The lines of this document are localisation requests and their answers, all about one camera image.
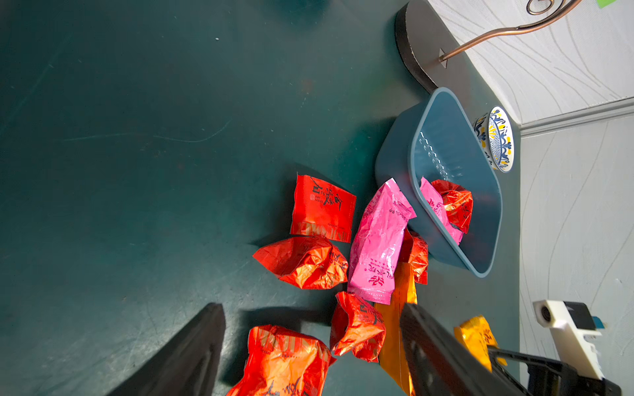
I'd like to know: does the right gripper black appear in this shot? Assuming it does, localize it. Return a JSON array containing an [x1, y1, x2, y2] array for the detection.
[[400, 304, 622, 396]]

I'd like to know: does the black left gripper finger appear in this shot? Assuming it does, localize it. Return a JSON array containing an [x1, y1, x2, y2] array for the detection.
[[110, 303, 226, 395]]

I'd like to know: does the yellow orange tea bag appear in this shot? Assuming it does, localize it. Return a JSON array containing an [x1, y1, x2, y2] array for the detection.
[[453, 315, 499, 371]]

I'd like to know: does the small red tea bag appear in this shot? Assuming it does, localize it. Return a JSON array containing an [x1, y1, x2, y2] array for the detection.
[[330, 291, 386, 363]]

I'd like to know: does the long pink tea bag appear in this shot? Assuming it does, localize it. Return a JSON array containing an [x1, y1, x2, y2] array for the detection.
[[348, 178, 416, 305]]

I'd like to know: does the teal plastic storage box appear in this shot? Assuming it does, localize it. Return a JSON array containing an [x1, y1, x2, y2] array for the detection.
[[375, 87, 503, 278]]

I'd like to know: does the blue yellow patterned small bowl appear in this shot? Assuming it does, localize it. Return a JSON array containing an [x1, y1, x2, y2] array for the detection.
[[473, 107, 516, 173]]

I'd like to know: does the copper mug tree stand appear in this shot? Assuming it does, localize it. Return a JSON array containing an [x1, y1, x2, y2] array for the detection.
[[395, 0, 581, 101]]

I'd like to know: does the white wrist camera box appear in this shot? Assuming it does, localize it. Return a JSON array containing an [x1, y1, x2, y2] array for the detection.
[[533, 300, 604, 380]]

